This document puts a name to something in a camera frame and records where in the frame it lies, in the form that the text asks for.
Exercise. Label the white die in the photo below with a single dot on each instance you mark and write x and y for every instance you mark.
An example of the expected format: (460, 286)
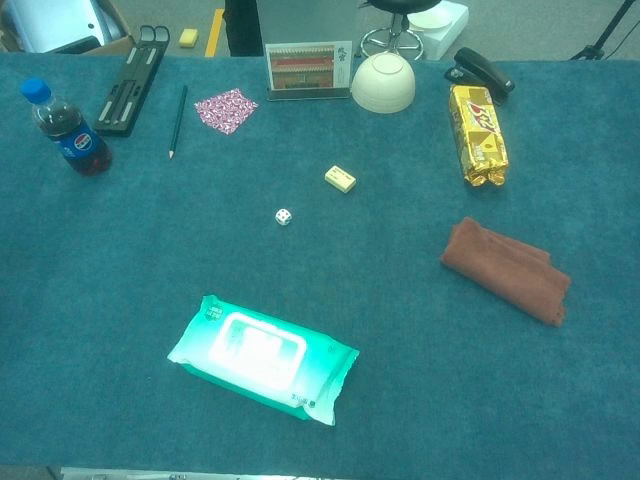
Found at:
(283, 216)

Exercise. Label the pale yellow rectangular eraser block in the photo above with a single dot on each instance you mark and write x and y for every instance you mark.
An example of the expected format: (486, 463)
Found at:
(340, 178)

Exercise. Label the teal table cloth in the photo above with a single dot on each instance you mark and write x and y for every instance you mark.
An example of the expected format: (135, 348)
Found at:
(320, 280)

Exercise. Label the green wet wipes pack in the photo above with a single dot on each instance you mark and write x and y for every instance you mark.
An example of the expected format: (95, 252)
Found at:
(260, 357)

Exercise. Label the pink patterned paper square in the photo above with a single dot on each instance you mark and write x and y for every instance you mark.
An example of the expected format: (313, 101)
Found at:
(225, 110)

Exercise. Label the cream upturned bowl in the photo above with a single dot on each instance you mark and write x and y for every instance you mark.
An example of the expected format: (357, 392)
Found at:
(383, 82)

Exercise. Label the desk calendar photo stand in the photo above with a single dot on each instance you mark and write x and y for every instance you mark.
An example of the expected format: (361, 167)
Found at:
(307, 70)

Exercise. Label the dark green pencil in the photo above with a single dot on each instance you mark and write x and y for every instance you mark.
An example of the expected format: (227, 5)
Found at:
(177, 122)

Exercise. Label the brown folded towel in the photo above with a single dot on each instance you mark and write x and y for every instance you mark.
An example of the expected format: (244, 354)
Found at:
(505, 270)

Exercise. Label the gold biscuit package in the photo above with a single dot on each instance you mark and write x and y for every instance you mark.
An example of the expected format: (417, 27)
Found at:
(477, 132)

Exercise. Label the black chrome bar stool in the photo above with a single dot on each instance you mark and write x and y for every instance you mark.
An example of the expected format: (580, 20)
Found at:
(395, 30)

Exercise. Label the person dark trouser legs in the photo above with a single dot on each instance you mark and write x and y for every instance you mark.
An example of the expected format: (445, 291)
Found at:
(243, 27)

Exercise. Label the yellow floor tape strip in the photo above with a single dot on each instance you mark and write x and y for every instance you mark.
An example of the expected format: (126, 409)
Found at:
(215, 32)

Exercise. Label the black stapler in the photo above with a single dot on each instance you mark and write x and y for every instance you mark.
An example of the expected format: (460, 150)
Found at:
(482, 72)

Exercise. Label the yellow sponge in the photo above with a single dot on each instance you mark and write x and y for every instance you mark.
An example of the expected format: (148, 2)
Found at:
(188, 37)

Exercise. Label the black tool case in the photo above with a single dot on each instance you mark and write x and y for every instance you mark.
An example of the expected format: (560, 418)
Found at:
(131, 85)

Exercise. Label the white foam box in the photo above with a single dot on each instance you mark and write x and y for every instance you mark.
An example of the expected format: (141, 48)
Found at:
(445, 25)

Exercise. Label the pepsi cola bottle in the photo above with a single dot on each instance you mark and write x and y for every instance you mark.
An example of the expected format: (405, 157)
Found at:
(67, 135)

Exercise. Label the cardboard box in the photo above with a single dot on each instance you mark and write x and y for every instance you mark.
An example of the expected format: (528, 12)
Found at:
(75, 27)

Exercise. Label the black tripod stand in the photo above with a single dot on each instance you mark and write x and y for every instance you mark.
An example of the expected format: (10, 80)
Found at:
(602, 37)

